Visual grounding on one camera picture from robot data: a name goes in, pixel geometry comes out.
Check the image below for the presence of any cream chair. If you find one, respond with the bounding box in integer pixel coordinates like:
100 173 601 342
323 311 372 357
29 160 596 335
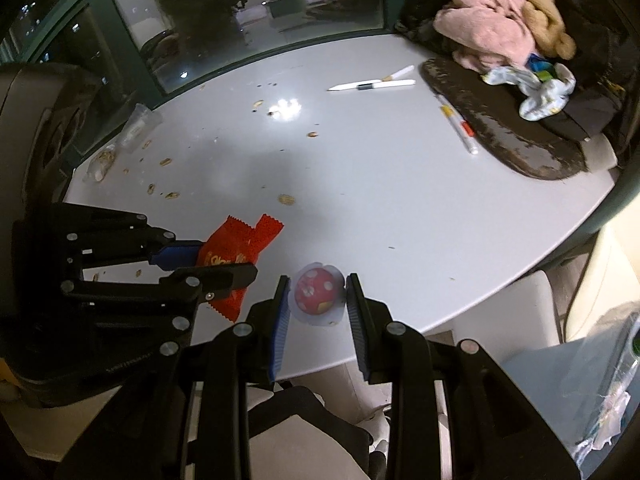
565 220 640 346

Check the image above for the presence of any red snack wrapper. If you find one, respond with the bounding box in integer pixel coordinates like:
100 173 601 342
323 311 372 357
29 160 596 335
196 214 285 323

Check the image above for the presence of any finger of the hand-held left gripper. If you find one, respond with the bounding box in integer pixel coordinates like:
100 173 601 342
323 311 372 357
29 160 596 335
61 263 260 357
49 203 204 273

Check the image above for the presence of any white marker red label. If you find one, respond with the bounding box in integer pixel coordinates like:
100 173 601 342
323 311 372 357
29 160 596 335
436 92 479 156

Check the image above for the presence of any tan cloth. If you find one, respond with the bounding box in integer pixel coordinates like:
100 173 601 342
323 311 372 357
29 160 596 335
472 0 578 61

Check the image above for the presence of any pink fleece cloth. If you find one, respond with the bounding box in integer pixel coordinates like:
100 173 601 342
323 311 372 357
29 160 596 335
432 0 538 73

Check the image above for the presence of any dark glass window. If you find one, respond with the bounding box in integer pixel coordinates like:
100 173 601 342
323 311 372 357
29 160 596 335
0 0 406 111

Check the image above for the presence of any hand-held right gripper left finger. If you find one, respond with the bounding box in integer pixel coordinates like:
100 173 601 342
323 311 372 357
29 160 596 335
54 275 293 480

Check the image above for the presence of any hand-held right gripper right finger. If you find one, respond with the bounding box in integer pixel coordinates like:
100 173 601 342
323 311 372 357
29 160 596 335
346 273 585 480

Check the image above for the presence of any plastic bag of nuts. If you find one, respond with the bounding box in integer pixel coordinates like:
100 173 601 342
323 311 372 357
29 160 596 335
85 142 121 183

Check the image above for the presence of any blue-grey lined trash bin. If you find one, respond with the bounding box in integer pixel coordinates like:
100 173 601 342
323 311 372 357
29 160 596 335
500 305 640 466

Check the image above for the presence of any red spotted candy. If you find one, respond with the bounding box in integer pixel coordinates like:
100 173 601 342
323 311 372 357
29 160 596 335
290 261 348 328

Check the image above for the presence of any white table leg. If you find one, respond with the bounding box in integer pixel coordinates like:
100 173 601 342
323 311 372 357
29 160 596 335
425 270 561 361

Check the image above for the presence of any white printed baby cloth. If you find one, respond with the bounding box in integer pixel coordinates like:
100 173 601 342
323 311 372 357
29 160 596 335
481 62 577 122

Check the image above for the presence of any clear plastic bag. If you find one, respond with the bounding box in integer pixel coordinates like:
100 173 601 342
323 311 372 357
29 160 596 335
117 102 163 151

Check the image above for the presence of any white stylus pen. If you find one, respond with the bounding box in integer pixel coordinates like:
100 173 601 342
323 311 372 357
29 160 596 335
327 78 417 92

